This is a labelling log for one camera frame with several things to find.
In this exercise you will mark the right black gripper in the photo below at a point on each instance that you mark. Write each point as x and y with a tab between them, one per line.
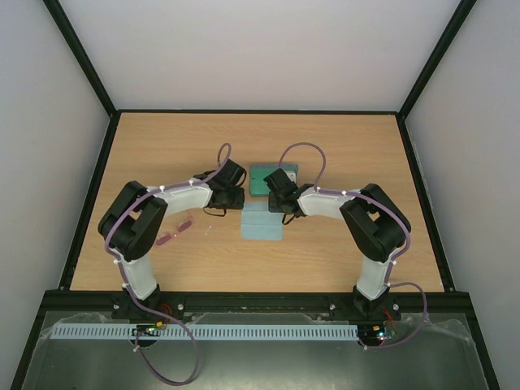
279	202

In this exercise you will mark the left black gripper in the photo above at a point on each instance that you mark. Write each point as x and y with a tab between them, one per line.
239	204

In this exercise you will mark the grey glasses case green lining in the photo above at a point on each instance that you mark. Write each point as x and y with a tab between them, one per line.
258	171

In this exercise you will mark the light blue cleaning cloth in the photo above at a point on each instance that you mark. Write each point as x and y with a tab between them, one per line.
258	223

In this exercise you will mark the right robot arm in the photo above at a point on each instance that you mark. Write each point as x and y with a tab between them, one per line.
377	226

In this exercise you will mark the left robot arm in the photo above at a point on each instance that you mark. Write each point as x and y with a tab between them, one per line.
131	225

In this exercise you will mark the pink sunglasses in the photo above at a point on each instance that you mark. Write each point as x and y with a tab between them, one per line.
182	226

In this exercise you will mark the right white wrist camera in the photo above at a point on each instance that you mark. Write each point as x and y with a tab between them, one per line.
291	175

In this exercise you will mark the light blue slotted cable duct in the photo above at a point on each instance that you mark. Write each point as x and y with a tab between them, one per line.
119	331

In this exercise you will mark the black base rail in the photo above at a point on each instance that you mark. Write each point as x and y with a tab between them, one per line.
343	306

